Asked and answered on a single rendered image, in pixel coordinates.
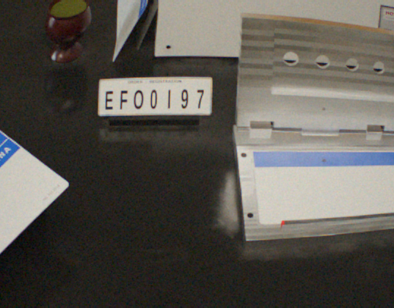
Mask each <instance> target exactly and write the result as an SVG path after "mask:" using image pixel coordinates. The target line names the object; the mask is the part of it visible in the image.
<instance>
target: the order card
mask: <svg viewBox="0 0 394 308"><path fill-rule="evenodd" d="M211 93H212V78H207V77H186V78H112V79H101V80H100V85H99V101H98V114H99V115H100V116H121V115H162V114H211Z"/></svg>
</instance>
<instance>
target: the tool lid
mask: <svg viewBox="0 0 394 308"><path fill-rule="evenodd" d="M240 16H241V21H240V29H239V32H240V38H239V47H238V50H239V56H238V74H237V76H238V84H237V94H236V113H235V122H236V126H238V127H250V125H249V121H261V122H272V123H273V126H274V128H301V129H302V132H301V135H314V136H338V135H339V129H345V130H367V127H368V126H367V125H381V126H382V127H383V129H384V131H394V31H391V30H386V29H380V28H376V27H370V26H360V25H354V24H349V23H338V22H337V21H325V20H318V19H311V18H297V17H291V16H287V15H268V14H256V13H242V12H240ZM289 52H294V53H295V54H296V55H297V56H298V59H297V60H296V61H295V62H294V63H287V62H285V61H284V60H283V58H284V55H286V54H287V53H289ZM320 55H321V56H322V55H324V56H327V57H328V59H329V62H328V63H327V64H326V65H325V66H320V65H317V64H316V62H315V61H316V59H317V58H318V56H320ZM350 58H351V59H356V60H357V66H356V67H355V68H354V69H348V68H347V67H346V62H347V60H349V59H350ZM376 62H381V63H383V64H384V68H383V70H382V71H381V72H377V71H375V70H374V69H373V66H374V64H375V63H376Z"/></svg>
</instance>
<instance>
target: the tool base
mask: <svg viewBox="0 0 394 308"><path fill-rule="evenodd" d="M249 125H250V127H238V126H236V125H233V132H232V137H233V144H234V151H235V158H236V172H237V179H238V192H239V200H240V202H239V207H240V214H241V226H242V233H243V238H242V240H243V246H244V251H252V250H267V249H281V248H292V247H303V246H320V245H330V244H337V243H352V242H356V241H367V240H374V239H381V238H394V220H390V221H375V222H365V223H356V224H339V225H329V226H318V227H299V228H295V229H281V224H267V225H261V223H260V221H259V215H258V204H257V197H256V196H257V191H256V186H255V174H254V167H253V162H252V152H253V151H394V131H384V129H382V128H381V126H380V125H367V126H368V127H367V130H345V129H339V135H338V136H314V135H301V132H302V129H301V128H274V126H273V125H271V123H270V122H261V121H249ZM242 153H246V154H247V157H241V154H242ZM248 213H253V215H254V216H253V217H252V218H250V217H248V216H247V214H248Z"/></svg>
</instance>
